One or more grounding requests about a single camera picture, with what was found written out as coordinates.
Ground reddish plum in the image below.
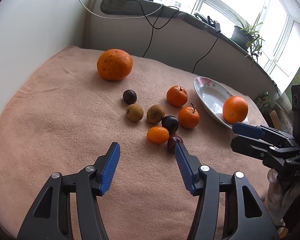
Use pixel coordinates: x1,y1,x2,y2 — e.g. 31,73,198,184
167,134,183,153

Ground dark plum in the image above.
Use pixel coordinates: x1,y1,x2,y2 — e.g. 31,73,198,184
161,115,179,135
123,89,137,105

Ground small kumquat orange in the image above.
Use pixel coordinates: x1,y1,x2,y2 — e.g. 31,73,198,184
147,126,170,144

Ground brown kiwi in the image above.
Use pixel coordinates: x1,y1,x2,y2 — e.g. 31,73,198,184
126,103,143,122
147,105,165,124

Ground large orange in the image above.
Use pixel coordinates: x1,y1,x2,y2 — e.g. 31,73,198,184
96,49,133,81

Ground cardboard box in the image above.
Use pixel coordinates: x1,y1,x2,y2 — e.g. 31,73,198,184
269,110,282,131

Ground green packet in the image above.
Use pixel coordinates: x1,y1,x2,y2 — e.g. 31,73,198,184
254,92,271,111

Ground white floral bowl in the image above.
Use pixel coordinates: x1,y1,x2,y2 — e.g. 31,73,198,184
193,76,234,129

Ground tangerine with stem lower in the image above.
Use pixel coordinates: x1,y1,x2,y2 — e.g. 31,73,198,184
178,103,200,129

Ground tangerine with stem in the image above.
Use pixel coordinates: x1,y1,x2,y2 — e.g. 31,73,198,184
178,103,200,129
166,86,188,107

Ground tangerine with stem upper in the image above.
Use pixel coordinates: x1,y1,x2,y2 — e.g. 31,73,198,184
166,86,188,107

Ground potted spider plant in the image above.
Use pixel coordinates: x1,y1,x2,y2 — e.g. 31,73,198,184
230,11,264,67

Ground black adapter on sill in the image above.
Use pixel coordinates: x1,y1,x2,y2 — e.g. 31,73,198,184
207,16,221,33

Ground dark green sill cover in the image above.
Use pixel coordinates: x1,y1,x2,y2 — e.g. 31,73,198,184
91,0,276,87

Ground black cable right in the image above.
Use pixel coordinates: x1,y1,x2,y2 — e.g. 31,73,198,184
192,33,220,74

